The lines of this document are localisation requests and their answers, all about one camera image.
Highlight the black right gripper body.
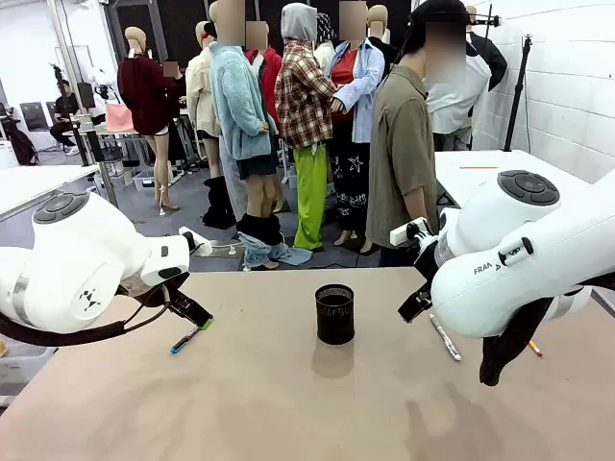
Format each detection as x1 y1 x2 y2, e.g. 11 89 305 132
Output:
412 235 440 289

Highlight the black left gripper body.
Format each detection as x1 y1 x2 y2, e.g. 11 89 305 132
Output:
160 272 190 308

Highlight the blue black marker pen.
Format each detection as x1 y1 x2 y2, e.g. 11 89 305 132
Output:
169 326 201 355

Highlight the white grey pen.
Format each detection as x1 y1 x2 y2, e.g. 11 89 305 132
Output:
429 312 463 362

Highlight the black mesh pen holder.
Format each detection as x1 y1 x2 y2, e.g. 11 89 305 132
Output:
314 283 357 346

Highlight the white power strip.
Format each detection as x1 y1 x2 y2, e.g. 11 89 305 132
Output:
194 239 244 258

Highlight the person in olive shirt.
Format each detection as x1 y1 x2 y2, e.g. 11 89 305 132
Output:
364 0 470 268

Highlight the black white raglan mannequin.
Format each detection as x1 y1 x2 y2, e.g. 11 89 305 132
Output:
425 5 508 151

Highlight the blue shirt red top mannequin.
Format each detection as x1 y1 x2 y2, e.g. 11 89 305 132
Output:
331 0 386 255

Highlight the clear plastic bin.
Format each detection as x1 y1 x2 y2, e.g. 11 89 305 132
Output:
0 337 58 400

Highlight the pink bag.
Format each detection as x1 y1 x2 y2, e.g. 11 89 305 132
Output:
105 103 134 133

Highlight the black tripod stand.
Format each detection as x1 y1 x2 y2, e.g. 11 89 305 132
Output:
503 34 537 153

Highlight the light blue fleece mannequin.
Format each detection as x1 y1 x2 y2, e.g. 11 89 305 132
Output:
209 0 284 271

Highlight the cream jacket mannequin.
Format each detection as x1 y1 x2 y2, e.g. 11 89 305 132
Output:
185 21 223 180

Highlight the maroon sweater mannequin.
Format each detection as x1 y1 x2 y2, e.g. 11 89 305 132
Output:
117 26 180 218

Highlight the seated person in black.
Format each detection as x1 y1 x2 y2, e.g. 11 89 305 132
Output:
50 79 81 158

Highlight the plaid shirt grey hood mannequin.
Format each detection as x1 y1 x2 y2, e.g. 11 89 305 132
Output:
274 2 338 254

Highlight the red jacket mannequin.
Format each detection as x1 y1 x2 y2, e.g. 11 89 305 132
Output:
244 21 285 145

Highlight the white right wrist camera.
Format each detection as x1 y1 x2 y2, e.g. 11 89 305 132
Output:
389 216 429 249

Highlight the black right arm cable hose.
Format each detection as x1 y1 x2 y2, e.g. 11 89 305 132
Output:
479 296 556 388

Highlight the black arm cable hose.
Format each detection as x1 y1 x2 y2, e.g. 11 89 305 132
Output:
0 286 170 348
479 296 556 388

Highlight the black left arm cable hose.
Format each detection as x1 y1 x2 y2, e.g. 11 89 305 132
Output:
0 286 170 348

